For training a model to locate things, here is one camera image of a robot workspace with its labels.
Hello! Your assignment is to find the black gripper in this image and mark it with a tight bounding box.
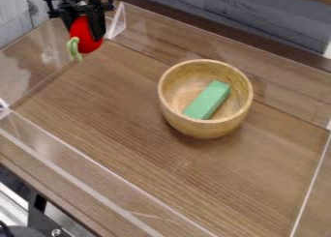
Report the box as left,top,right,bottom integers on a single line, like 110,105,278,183
44,0,114,41

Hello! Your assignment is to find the red plush radish toy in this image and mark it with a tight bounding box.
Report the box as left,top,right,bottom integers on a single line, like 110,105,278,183
65,15,104,61

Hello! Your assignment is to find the wooden bowl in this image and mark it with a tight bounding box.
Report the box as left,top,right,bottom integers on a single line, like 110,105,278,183
158,59,254,139

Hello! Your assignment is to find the green rectangular block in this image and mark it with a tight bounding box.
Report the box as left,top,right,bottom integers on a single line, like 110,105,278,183
183,80,231,120

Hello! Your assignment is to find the clear acrylic corner bracket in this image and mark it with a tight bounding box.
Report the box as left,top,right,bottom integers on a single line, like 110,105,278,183
104,2,127,40

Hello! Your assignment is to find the clear acrylic tray wall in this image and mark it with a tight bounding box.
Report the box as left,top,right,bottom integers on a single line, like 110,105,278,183
0,100,218,237

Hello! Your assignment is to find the black table clamp bracket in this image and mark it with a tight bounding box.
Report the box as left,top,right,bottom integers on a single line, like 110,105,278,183
27,193,74,237

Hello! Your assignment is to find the black cable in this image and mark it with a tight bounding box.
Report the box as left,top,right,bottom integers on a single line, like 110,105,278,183
0,220,15,237

